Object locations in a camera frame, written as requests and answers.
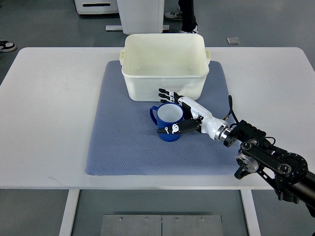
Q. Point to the small grey floor plate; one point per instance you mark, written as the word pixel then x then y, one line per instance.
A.
pixel 233 40

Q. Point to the metal floor plate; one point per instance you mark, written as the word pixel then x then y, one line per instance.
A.
pixel 161 225

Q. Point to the white pedestal stand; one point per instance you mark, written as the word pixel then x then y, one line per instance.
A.
pixel 140 16

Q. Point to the white table frame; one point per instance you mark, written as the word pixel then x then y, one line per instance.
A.
pixel 73 195

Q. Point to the white plastic box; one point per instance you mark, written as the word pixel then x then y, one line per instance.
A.
pixel 171 61

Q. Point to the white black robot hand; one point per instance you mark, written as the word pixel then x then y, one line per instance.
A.
pixel 196 117

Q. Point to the white cabinet with slot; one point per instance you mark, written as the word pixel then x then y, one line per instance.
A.
pixel 84 7

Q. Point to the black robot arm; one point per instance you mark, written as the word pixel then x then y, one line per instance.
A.
pixel 286 172

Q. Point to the blue textured mat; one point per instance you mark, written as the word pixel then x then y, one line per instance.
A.
pixel 125 141

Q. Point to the black white sneaker left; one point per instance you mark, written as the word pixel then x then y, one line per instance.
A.
pixel 6 46

